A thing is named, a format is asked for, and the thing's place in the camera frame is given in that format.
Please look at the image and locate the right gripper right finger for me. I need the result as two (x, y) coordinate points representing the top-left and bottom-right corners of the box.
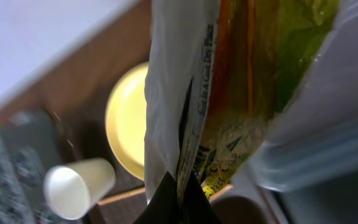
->
(183, 174), (221, 224)

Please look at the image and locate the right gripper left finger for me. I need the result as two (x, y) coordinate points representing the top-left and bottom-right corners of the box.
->
(134, 172), (181, 224)

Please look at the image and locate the white paper cup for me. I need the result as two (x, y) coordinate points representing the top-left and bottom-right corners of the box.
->
(43, 158), (116, 220)

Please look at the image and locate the yellow plate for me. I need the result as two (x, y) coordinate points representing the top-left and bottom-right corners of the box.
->
(105, 62), (149, 180)

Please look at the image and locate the green orange snack wrapper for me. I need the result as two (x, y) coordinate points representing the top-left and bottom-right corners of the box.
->
(144, 0), (340, 200)

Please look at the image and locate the upper wooden chopstick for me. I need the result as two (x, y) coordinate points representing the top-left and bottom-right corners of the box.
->
(98, 184), (233, 206)

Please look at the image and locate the dark brown serving tray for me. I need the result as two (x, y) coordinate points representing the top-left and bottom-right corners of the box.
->
(45, 90), (287, 223)

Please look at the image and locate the clear plastic bin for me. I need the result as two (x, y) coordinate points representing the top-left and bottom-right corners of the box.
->
(249, 1), (358, 192)

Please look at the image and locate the grey dish rack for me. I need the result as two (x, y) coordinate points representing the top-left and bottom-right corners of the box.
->
(0, 112), (64, 224)

